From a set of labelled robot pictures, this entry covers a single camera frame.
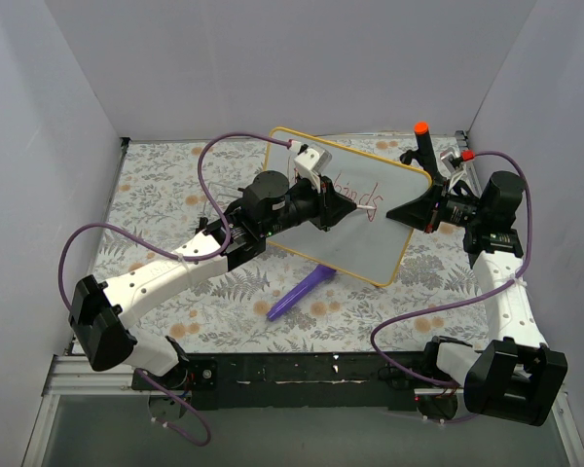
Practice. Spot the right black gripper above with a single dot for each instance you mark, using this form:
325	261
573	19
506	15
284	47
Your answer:
433	209

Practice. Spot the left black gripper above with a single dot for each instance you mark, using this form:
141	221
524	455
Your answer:
327	203

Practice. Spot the yellow framed whiteboard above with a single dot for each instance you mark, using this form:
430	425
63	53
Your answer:
366	244

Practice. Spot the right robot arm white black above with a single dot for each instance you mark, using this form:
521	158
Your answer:
517	376

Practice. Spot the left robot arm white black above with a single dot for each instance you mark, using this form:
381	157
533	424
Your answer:
104	314

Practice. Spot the black microphone desk stand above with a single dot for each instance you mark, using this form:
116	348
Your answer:
409	156

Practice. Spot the purple toy microphone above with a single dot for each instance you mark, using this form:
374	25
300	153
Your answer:
317	276

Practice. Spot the floral patterned table mat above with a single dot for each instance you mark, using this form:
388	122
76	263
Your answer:
157	204

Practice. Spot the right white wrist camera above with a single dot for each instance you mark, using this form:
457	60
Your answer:
457	164

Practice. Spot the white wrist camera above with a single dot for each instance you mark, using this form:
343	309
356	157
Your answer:
308	162
457	164

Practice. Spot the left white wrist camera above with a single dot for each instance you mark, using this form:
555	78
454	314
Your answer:
308	162

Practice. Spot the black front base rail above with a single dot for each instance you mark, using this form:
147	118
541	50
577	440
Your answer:
301	380

